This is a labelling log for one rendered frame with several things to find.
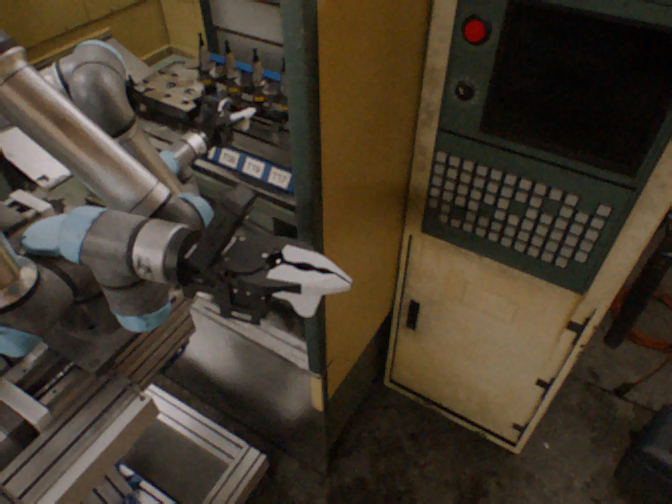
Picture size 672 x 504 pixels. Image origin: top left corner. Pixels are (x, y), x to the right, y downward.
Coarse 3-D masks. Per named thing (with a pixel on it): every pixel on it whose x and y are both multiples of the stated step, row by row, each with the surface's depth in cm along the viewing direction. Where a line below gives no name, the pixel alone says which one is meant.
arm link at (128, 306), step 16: (112, 288) 66; (128, 288) 66; (144, 288) 67; (160, 288) 71; (112, 304) 69; (128, 304) 68; (144, 304) 69; (160, 304) 72; (128, 320) 71; (144, 320) 71; (160, 320) 73
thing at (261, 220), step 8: (200, 192) 197; (208, 192) 194; (216, 192) 191; (216, 200) 195; (256, 216) 187; (264, 216) 184; (272, 216) 182; (256, 224) 190; (264, 224) 188; (272, 224) 185; (280, 224) 189; (288, 224) 194; (272, 232) 188; (280, 232) 191; (288, 232) 196
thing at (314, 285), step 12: (276, 276) 56; (288, 276) 56; (300, 276) 57; (312, 276) 57; (324, 276) 57; (336, 276) 57; (312, 288) 56; (324, 288) 56; (336, 288) 57; (348, 288) 57; (300, 300) 58; (312, 300) 58; (300, 312) 60; (312, 312) 59
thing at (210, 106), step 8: (208, 96) 146; (208, 104) 146; (216, 104) 146; (200, 112) 148; (208, 112) 147; (216, 112) 147; (200, 120) 149; (208, 120) 147; (200, 128) 149; (208, 128) 148; (208, 136) 149
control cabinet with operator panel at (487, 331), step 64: (448, 0) 103; (512, 0) 93; (576, 0) 88; (640, 0) 83; (448, 64) 108; (512, 64) 102; (576, 64) 95; (640, 64) 90; (448, 128) 117; (512, 128) 110; (576, 128) 103; (640, 128) 96; (448, 192) 129; (512, 192) 119; (576, 192) 110; (640, 192) 105; (448, 256) 150; (512, 256) 130; (576, 256) 120; (448, 320) 168; (512, 320) 152; (576, 320) 139; (448, 384) 192; (512, 384) 171; (512, 448) 192
